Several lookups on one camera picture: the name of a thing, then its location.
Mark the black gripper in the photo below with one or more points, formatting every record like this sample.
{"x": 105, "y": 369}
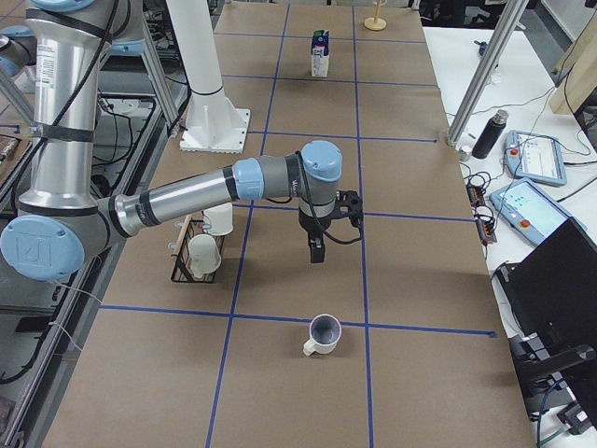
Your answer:
{"x": 312, "y": 225}

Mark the white mug with grey inside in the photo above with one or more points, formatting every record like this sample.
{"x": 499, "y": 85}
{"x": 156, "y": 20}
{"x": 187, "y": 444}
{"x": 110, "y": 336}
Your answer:
{"x": 324, "y": 334}

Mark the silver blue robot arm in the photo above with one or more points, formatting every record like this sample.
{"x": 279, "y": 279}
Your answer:
{"x": 60, "y": 225}

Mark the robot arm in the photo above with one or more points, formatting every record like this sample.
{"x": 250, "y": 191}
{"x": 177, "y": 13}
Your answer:
{"x": 18, "y": 49}

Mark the blue white milk carton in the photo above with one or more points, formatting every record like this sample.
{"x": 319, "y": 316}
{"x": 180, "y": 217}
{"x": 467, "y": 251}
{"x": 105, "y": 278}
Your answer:
{"x": 320, "y": 53}

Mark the white mug far in rack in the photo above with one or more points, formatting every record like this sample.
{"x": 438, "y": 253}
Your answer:
{"x": 218, "y": 220}

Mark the white mug in rack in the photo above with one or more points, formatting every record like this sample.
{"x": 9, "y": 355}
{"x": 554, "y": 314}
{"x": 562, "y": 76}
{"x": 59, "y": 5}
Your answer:
{"x": 204, "y": 255}
{"x": 218, "y": 220}

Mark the white mug near in rack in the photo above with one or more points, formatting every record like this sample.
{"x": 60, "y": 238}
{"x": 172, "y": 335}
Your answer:
{"x": 204, "y": 255}

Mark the near blue teach pendant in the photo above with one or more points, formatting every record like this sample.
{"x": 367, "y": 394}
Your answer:
{"x": 529, "y": 210}

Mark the blue teach pendant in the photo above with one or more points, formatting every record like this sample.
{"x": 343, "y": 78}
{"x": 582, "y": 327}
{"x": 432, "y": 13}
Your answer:
{"x": 529, "y": 210}
{"x": 535, "y": 156}

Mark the black water bottle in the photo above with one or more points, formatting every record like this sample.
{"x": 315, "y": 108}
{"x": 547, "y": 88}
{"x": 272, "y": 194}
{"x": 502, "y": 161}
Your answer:
{"x": 490, "y": 134}

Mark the wooden stand with round base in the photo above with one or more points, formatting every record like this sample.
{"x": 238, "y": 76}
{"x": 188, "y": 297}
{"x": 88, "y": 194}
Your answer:
{"x": 376, "y": 22}

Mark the far blue teach pendant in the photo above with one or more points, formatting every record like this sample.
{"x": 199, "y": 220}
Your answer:
{"x": 535, "y": 156}

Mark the black laptop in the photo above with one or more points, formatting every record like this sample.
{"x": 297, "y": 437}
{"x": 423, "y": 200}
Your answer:
{"x": 552, "y": 292}

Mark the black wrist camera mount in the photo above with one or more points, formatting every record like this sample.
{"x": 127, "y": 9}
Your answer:
{"x": 349, "y": 205}

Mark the black wire mug rack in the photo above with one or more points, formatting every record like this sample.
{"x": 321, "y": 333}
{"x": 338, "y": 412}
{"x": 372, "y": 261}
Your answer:
{"x": 187, "y": 229}

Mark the white pedestal column base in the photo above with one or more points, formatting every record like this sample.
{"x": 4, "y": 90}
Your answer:
{"x": 213, "y": 123}

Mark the aluminium frame post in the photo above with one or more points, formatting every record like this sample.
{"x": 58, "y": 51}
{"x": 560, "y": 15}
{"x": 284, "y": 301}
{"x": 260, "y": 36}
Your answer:
{"x": 503, "y": 30}

